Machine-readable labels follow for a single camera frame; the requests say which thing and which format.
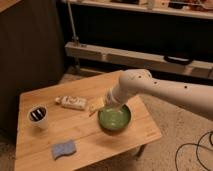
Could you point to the yellow sponge-like gripper tip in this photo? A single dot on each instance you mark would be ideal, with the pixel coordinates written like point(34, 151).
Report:
point(96, 104)

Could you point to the green ceramic bowl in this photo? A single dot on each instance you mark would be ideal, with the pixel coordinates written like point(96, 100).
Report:
point(114, 120)

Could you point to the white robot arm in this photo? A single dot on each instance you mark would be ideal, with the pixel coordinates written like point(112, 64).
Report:
point(195, 98)

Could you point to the white plastic bottle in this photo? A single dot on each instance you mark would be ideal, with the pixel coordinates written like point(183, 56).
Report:
point(76, 103)

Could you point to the wooden table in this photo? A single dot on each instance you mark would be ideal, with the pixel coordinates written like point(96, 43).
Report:
point(93, 144)

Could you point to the white cup with black items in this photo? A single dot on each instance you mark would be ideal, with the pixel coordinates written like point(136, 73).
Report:
point(38, 117)

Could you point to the blue sponge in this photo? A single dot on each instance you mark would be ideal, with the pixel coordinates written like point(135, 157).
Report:
point(63, 149)

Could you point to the metal stand pole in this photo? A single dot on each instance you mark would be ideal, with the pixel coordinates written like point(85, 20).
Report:
point(74, 37)

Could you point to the lower wooden shelf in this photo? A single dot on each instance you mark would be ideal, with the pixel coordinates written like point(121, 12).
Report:
point(139, 60)

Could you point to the wooden shelf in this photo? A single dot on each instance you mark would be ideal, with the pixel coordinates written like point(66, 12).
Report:
point(139, 8)
point(139, 60)

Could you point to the upper wooden shelf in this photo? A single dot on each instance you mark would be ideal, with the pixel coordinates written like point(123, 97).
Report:
point(139, 8)

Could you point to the black handle on shelf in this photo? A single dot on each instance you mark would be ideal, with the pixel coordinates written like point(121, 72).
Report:
point(178, 60)

